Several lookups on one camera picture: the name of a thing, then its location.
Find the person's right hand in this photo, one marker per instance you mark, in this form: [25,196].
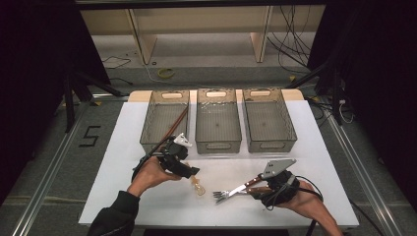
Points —
[311,203]

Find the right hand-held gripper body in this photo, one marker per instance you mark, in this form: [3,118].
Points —
[282,190]

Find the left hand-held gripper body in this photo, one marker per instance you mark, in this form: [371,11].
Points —
[173,157]

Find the person's left hand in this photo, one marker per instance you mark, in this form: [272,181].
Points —
[150,175]

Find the grey translucent plastic bin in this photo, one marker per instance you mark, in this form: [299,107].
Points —
[268,124]
[218,124]
[157,121]

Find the amber plastic spoon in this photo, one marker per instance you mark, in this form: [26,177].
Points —
[198,189]

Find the dark curtain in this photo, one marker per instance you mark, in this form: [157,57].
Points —
[377,65]
[32,65]

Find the black tripod stand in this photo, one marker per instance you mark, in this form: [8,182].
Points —
[69,98]

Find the aluminium floor rail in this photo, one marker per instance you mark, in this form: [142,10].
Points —
[360,170]
[49,170]

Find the yellow tape roll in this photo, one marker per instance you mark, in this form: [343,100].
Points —
[160,73]

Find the light wooden desk leg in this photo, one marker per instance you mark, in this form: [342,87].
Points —
[144,39]
[260,36]

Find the white table sheet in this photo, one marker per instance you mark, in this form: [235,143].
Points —
[229,213]

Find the black metal stand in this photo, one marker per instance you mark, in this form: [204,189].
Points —
[336,95]

